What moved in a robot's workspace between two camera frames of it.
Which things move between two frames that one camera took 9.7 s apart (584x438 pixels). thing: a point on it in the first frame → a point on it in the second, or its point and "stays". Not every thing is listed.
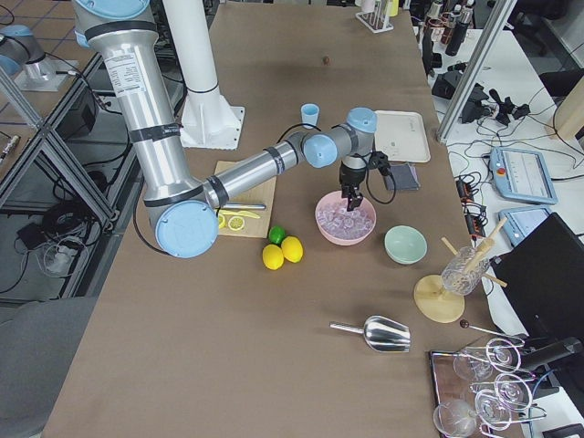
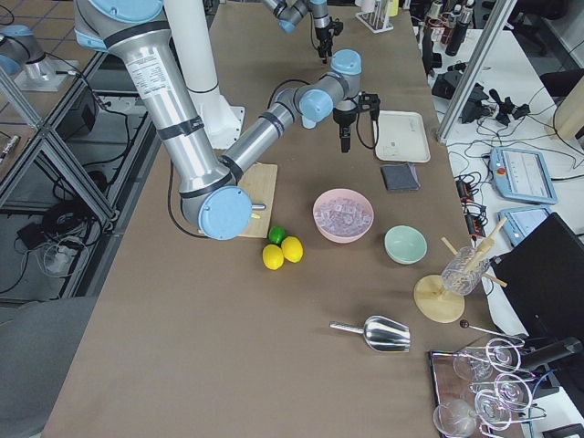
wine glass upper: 502,355 stays
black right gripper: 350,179 → 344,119
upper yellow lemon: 292,249 stays
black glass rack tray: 479,391 stays
